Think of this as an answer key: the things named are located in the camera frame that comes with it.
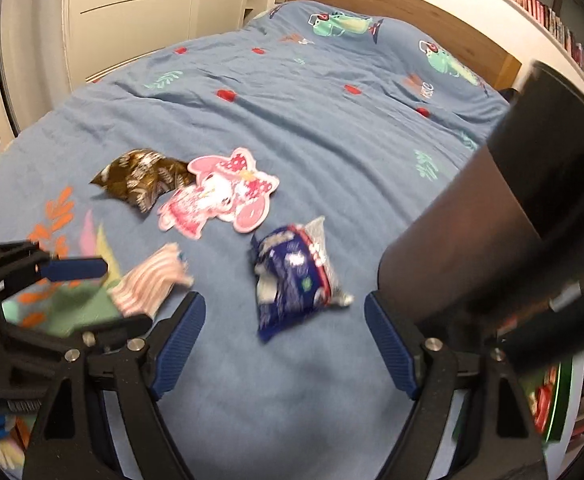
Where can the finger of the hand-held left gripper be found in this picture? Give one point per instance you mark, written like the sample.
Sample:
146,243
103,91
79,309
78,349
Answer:
74,269
106,330

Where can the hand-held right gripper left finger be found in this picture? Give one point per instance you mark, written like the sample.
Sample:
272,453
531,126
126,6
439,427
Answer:
176,345

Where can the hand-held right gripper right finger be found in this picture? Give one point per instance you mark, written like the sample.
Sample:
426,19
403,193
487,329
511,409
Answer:
392,350

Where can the pink striped snack packet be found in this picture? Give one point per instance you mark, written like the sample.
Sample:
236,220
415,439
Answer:
146,280

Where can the brown snack packet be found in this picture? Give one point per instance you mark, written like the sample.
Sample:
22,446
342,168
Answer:
136,175

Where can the blue snack packet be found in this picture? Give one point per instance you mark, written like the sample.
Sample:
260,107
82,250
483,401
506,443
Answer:
292,280

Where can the pink cartoon snack packet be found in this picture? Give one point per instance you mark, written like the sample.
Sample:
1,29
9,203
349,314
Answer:
216,195

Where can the green tray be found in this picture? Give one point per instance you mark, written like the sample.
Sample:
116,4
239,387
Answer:
564,400

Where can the blue printed bed sheet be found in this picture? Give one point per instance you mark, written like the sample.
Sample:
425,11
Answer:
297,110

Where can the white wardrobe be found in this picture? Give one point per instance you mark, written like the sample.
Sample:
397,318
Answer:
136,5

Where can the wooden headboard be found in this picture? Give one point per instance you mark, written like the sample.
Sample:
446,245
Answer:
402,5

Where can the row of books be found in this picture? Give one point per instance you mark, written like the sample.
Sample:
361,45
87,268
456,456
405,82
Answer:
537,5

